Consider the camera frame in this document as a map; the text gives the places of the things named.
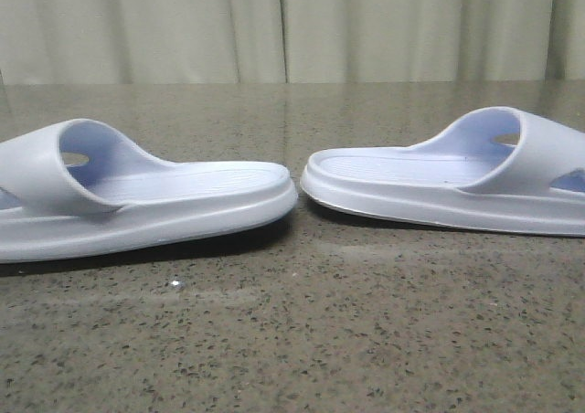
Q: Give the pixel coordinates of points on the light blue slipper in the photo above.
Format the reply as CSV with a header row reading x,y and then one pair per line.
x,y
495,169
81,188

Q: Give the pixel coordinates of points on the beige background curtain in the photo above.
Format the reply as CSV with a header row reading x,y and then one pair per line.
x,y
295,41

